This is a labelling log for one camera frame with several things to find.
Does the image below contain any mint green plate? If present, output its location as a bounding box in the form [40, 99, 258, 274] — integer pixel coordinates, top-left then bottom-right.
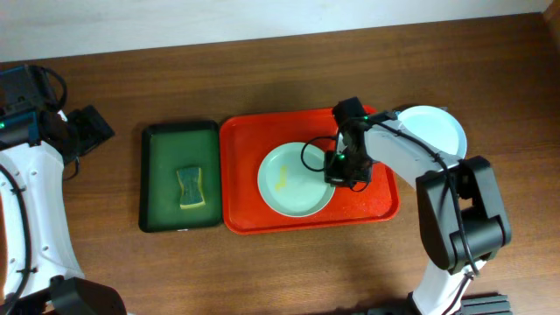
[257, 142, 335, 218]

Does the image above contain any light blue plate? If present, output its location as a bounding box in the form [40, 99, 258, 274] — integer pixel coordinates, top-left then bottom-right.
[397, 105, 462, 156]

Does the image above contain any yellow green scrub sponge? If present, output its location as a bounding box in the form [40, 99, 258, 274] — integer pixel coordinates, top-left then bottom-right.
[176, 167, 206, 209]

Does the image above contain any white plate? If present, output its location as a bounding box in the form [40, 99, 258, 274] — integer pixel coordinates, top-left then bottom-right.
[451, 122, 467, 158]

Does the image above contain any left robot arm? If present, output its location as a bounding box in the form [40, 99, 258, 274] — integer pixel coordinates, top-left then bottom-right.
[1, 65, 126, 315]

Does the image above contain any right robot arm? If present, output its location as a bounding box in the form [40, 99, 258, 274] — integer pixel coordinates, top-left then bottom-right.
[323, 97, 513, 314]

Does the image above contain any red plastic tray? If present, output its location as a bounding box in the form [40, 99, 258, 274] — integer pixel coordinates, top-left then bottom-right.
[220, 108, 400, 235]

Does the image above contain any black tray with green water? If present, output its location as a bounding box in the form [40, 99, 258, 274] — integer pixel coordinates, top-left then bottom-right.
[138, 120, 222, 233]

